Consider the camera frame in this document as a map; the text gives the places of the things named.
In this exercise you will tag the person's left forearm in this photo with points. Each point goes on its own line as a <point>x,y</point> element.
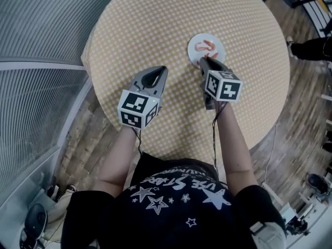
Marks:
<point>118,159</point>

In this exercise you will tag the black round device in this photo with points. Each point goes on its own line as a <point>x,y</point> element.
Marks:
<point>36,220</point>

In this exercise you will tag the person's shoe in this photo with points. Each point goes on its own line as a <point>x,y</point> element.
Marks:
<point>290,44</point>
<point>71,188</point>

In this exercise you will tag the black metal rack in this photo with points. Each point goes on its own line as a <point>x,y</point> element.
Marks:
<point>308,1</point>

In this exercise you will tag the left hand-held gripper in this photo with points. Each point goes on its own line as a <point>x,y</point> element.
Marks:
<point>135,108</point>

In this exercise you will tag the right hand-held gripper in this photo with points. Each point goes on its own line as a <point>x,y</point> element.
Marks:
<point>224,87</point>

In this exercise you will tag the curled orange shrimp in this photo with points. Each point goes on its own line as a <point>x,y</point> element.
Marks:
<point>201,48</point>

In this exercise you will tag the black star print shirt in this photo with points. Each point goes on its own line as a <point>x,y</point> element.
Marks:
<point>168,211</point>

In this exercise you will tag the person's beige trousers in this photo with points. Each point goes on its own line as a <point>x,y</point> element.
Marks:
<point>58,216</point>

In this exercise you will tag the person's right forearm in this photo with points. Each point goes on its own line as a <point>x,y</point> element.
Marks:
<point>233,144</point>

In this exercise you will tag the white round plate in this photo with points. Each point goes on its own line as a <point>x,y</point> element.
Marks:
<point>193,53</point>

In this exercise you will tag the small orange shrimp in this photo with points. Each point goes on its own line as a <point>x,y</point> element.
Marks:
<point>214,55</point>

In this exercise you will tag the yellow checked tablecloth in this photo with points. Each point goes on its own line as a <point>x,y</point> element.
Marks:
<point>160,30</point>

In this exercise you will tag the black round stool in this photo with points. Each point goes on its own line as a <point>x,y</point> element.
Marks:
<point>317,183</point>

